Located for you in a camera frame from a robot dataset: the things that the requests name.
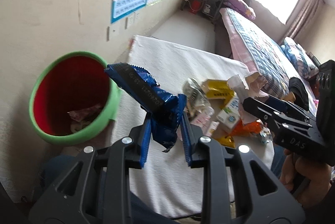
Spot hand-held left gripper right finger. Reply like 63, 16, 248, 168
182, 111, 307, 224

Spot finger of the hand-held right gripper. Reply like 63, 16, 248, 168
242, 97, 310, 133
266, 95, 315, 123

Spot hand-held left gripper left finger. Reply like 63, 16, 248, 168
28, 118, 153, 224

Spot white milk carton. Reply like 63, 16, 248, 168
216, 96, 244, 133

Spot blue snack wrapper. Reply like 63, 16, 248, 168
104, 63, 187, 153

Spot black-white printed paper bag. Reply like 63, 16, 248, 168
182, 78, 210, 112

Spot green bin with red inside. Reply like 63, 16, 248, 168
29, 51, 123, 146

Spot person's right hand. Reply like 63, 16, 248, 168
279, 148, 335, 210

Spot orange snack wrapper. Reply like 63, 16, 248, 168
232, 119, 263, 137

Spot black cloth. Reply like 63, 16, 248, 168
288, 77, 311, 101

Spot pink packet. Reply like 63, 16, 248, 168
190, 111, 214, 128

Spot crumpled clear wrapper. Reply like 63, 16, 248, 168
258, 127, 274, 145

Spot small white tube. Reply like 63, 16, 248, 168
208, 121, 220, 137

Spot plain yellow wrapper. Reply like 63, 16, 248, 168
216, 135, 236, 148

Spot yellow cardboard box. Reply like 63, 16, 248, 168
200, 79, 236, 100

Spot folded blue patterned blankets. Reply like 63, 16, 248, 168
283, 36, 318, 78

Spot blue checked quilt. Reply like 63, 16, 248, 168
226, 8, 301, 95

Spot person's blue jeans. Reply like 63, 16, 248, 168
39, 146, 287, 220

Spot bed with pink sheet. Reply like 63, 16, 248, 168
219, 7, 318, 109

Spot white table cloth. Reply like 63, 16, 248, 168
112, 34, 275, 217

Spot pink curtain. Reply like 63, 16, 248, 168
284, 0, 325, 40

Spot purple pillow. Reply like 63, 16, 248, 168
225, 0, 256, 20

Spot red bucket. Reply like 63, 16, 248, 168
189, 0, 202, 14

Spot white round-port wall plate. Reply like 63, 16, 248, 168
107, 26, 118, 41

